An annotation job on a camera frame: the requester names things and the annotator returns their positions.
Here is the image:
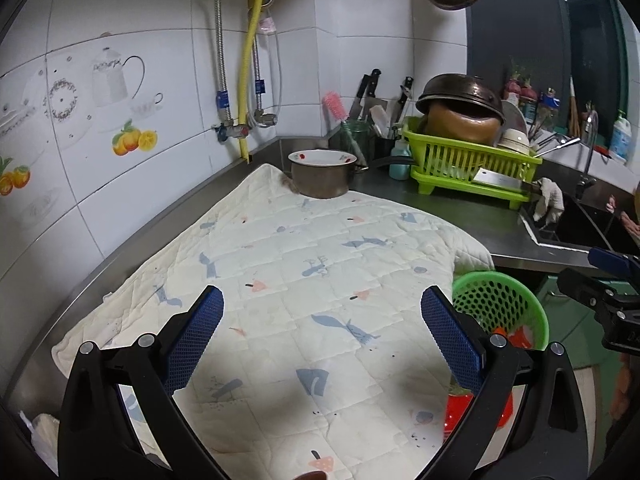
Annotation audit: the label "red plastic basin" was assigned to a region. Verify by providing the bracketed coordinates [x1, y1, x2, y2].
[444, 392, 515, 436]

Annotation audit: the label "white printed plate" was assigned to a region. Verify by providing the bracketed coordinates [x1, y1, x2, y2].
[288, 149, 357, 166]

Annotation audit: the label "black knife holder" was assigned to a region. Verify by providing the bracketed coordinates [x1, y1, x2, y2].
[372, 135, 402, 159]

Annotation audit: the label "white spatula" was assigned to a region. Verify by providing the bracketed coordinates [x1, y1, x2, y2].
[371, 105, 391, 139]

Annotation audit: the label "yellow gas pipe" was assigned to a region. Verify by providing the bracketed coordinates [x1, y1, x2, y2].
[239, 0, 269, 164]

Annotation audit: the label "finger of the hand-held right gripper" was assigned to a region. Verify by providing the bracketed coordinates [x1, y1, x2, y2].
[587, 246, 640, 277]
[556, 268, 618, 311]

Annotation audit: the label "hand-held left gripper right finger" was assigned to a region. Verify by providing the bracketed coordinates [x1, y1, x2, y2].
[420, 285, 591, 480]

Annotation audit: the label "printed quilted blanket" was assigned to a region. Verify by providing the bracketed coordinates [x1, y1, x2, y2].
[51, 162, 496, 480]

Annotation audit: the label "blue red water valve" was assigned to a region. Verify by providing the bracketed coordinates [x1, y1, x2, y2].
[216, 122, 251, 144]

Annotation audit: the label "steel ladle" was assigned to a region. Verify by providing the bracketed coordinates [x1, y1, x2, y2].
[531, 132, 582, 159]

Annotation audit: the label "white blue soap bottle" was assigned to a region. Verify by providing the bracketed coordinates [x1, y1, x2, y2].
[609, 110, 634, 164]

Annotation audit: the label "white dinner plate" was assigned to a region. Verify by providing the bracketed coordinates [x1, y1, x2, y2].
[502, 100, 529, 136]

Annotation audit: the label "small black-handled knife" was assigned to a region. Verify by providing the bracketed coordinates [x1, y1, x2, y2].
[396, 77, 415, 127]

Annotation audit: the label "steel pot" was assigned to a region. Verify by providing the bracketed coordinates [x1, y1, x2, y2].
[288, 150, 417, 200]

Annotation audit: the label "steel sink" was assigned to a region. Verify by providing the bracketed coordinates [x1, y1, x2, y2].
[520, 187, 640, 262]

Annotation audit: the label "steel faucet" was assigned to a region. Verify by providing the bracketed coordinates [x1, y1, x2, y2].
[575, 110, 602, 202]

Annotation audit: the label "green plastic basket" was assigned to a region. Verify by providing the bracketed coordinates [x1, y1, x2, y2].
[450, 271, 550, 393]

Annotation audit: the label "blue-capped bottle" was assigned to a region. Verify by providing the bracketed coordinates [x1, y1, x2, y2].
[540, 87, 559, 132]

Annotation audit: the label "clear plastic tube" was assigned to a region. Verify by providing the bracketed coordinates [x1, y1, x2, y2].
[267, 7, 284, 117]

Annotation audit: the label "person's right forearm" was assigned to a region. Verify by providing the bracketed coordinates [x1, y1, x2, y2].
[611, 354, 640, 422]

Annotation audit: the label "white plastic bag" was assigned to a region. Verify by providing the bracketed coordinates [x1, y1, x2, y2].
[20, 412, 62, 477]

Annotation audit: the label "green glass jar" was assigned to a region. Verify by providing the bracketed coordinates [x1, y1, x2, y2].
[342, 119, 374, 155]

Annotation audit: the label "black-handled cleaver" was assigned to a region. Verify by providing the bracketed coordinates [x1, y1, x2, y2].
[361, 69, 389, 122]

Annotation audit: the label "white rag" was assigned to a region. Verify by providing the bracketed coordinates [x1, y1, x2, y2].
[532, 177, 567, 224]

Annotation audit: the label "braided steel hose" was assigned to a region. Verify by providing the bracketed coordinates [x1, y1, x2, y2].
[252, 35, 266, 112]

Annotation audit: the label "wooden chopsticks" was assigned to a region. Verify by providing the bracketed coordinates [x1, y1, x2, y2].
[569, 77, 582, 137]

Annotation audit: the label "orange snack packet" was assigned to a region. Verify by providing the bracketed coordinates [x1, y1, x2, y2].
[492, 326, 534, 350]

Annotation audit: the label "brown pot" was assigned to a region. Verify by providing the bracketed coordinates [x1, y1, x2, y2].
[425, 102, 502, 147]

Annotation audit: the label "wooden-handled steel cleaver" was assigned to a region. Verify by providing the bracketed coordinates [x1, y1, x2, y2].
[472, 169, 545, 197]

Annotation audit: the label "teal plastic container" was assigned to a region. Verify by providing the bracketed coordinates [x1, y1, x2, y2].
[389, 140, 412, 181]

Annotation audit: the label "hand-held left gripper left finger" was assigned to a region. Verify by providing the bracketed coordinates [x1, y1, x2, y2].
[59, 285, 231, 480]

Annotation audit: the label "pink bottle brush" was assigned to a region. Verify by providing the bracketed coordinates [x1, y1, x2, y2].
[322, 91, 368, 161]

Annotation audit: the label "green dish rack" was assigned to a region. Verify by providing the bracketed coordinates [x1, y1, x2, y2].
[402, 116, 544, 211]

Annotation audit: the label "corrugated steel hose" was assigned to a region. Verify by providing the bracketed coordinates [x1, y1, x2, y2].
[205, 0, 231, 131]

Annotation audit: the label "stack of white bowls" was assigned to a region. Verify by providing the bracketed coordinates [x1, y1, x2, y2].
[497, 129, 532, 157]

